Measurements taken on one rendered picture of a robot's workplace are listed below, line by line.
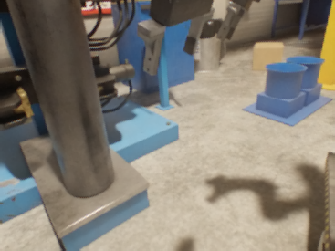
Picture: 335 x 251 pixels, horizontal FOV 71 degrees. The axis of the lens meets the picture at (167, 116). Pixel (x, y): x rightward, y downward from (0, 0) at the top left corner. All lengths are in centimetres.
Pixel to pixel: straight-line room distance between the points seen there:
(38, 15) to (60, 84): 21
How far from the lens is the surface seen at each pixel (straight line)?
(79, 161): 98
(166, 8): 41
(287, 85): 199
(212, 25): 315
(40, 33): 84
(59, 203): 112
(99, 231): 111
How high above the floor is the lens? 85
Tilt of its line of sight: 25 degrees down
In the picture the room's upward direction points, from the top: 4 degrees counter-clockwise
